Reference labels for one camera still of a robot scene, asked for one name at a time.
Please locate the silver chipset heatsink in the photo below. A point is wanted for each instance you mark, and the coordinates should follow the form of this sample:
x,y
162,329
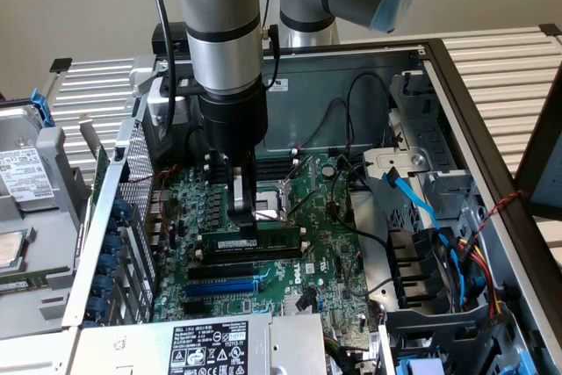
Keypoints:
x,y
290,305

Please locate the short black expansion slot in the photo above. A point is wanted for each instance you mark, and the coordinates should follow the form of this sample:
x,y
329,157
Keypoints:
x,y
195,308

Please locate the white case sticker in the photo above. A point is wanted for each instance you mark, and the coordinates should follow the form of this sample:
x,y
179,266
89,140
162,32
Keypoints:
x,y
281,85

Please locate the silver coin battery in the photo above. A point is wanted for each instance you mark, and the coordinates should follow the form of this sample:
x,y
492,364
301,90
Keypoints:
x,y
328,170

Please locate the blue plastic disk carrier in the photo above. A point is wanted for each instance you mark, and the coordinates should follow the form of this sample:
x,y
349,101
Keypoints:
x,y
41,105

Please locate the silver power supply unit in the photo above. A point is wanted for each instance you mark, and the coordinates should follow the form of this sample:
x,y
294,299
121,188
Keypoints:
x,y
131,348

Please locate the dark grey plastic duct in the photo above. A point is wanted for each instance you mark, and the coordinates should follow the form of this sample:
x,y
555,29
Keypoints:
x,y
439,331

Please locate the metal disk bay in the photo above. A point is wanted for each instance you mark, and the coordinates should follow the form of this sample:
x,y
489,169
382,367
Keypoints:
x,y
434,138

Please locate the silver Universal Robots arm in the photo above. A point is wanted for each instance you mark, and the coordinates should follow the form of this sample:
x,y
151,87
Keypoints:
x,y
219,6

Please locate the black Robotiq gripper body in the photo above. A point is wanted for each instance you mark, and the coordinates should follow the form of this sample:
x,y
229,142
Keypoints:
x,y
235,120

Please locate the black box device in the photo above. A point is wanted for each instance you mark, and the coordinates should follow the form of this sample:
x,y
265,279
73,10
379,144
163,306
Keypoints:
x,y
157,39

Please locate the long black expansion slot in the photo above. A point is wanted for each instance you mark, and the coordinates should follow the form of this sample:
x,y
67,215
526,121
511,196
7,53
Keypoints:
x,y
219,271

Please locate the black table end cap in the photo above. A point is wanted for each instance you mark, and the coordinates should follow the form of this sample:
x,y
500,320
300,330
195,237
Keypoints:
x,y
60,65
551,29

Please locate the long blue expansion slot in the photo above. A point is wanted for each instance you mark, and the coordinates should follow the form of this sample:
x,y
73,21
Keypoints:
x,y
219,289

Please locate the silver CPU chip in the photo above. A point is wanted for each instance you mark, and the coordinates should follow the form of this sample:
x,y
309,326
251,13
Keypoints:
x,y
11,247

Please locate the black plastic fan shroud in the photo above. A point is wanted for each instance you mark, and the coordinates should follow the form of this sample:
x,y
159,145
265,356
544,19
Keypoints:
x,y
410,261

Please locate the blue plastic latch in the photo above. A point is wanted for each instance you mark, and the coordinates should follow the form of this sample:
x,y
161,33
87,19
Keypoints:
x,y
421,368

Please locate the blue card retention knob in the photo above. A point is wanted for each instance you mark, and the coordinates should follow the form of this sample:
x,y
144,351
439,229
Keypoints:
x,y
108,264
120,210
103,286
113,244
97,308

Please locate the metal CPU socket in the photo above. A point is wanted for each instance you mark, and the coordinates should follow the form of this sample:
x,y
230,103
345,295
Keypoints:
x,y
270,197

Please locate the silver hard disk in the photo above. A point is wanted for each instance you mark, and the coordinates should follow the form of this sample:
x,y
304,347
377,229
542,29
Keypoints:
x,y
26,173

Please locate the black RAM slot white latches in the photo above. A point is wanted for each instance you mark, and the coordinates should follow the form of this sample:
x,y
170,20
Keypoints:
x,y
302,231
274,160
274,171
228,257

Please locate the grey hard drive assembly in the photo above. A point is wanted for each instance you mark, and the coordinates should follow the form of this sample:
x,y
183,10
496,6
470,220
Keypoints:
x,y
48,217

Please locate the green graphics card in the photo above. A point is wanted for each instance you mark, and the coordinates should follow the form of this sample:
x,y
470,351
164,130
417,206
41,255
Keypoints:
x,y
103,164

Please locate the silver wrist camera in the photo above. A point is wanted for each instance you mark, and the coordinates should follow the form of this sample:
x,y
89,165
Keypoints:
x,y
156,105

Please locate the green RAM stick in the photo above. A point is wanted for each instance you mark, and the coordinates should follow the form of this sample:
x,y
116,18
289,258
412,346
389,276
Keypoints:
x,y
281,239
22,283

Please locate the grey metal PC case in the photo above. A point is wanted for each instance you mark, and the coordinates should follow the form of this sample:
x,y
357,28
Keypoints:
x,y
307,111

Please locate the green Dell motherboard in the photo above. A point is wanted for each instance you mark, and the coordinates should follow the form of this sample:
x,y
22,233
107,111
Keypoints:
x,y
325,234

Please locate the metal socket locking lever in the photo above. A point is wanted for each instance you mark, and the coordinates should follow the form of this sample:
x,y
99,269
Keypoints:
x,y
286,217

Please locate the metal socket cover frame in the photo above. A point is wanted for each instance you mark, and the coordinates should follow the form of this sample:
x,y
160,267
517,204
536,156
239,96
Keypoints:
x,y
312,170

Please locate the black framed panel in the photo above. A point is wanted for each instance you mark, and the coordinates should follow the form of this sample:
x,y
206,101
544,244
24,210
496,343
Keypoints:
x,y
551,173

